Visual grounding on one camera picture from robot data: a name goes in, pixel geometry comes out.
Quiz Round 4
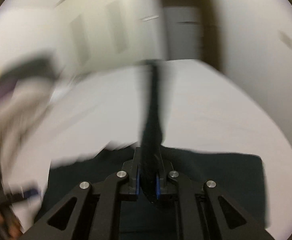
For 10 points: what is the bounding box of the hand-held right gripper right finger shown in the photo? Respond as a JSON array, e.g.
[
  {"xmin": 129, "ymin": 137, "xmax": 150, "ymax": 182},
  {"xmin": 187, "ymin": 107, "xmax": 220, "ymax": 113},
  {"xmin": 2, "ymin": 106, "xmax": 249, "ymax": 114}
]
[{"xmin": 156, "ymin": 152, "xmax": 276, "ymax": 240}]

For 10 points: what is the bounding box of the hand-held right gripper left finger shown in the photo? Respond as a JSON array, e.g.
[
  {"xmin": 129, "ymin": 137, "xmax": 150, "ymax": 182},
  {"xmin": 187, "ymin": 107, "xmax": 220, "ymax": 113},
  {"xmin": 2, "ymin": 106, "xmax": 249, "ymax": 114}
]
[{"xmin": 18, "ymin": 147, "xmax": 141, "ymax": 240}]

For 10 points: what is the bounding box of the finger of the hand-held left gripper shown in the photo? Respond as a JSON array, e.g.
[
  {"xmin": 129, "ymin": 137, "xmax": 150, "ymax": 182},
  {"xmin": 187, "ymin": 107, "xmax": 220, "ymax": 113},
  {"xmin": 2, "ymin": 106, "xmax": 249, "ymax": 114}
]
[{"xmin": 8, "ymin": 186, "xmax": 40, "ymax": 203}]

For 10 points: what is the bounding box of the dark green garment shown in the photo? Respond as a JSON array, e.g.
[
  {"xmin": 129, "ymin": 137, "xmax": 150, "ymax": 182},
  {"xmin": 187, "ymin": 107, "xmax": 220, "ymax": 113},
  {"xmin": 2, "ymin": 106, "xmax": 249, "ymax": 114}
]
[{"xmin": 34, "ymin": 59, "xmax": 268, "ymax": 240}]

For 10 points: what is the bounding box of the beige folded duvet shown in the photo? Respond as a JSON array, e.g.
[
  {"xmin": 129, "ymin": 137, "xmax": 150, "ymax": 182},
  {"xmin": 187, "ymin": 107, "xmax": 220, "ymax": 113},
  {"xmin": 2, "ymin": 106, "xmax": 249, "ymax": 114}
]
[{"xmin": 0, "ymin": 80, "xmax": 64, "ymax": 160}]

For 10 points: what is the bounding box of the bed with white sheet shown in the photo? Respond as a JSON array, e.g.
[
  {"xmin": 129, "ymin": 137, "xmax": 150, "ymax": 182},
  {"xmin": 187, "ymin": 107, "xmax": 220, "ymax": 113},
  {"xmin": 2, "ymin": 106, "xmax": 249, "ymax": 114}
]
[{"xmin": 18, "ymin": 59, "xmax": 292, "ymax": 238}]

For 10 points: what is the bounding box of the purple pillow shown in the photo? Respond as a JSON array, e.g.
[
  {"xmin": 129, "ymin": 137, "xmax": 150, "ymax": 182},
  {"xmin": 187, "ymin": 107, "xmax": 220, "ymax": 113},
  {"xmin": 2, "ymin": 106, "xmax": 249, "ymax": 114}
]
[{"xmin": 0, "ymin": 76, "xmax": 19, "ymax": 110}]

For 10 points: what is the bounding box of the grey headboard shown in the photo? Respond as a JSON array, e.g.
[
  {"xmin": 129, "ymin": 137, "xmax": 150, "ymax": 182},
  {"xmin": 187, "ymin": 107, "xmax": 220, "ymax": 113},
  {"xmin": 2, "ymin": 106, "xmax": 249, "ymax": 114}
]
[{"xmin": 1, "ymin": 55, "xmax": 61, "ymax": 83}]

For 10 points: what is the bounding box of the white hallway door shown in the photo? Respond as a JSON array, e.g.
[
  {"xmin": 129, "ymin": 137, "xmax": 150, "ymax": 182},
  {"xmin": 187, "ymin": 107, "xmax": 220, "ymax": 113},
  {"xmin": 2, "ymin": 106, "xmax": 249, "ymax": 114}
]
[{"xmin": 162, "ymin": 6, "xmax": 203, "ymax": 60}]

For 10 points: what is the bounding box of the cream wardrobe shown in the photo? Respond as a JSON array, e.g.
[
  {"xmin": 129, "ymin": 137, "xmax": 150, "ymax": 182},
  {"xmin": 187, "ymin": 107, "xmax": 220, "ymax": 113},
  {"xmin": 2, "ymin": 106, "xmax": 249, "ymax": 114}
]
[{"xmin": 53, "ymin": 0, "xmax": 163, "ymax": 70}]

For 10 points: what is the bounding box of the brown wooden door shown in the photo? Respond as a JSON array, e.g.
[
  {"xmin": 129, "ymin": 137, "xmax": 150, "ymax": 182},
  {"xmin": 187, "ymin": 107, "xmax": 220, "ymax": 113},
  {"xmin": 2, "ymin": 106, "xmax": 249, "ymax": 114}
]
[{"xmin": 200, "ymin": 0, "xmax": 228, "ymax": 74}]

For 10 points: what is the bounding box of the beige wall socket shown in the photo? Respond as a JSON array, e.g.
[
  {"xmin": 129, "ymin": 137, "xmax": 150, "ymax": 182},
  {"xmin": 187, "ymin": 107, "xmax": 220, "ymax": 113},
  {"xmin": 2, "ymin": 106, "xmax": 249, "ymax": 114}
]
[{"xmin": 277, "ymin": 30, "xmax": 292, "ymax": 49}]

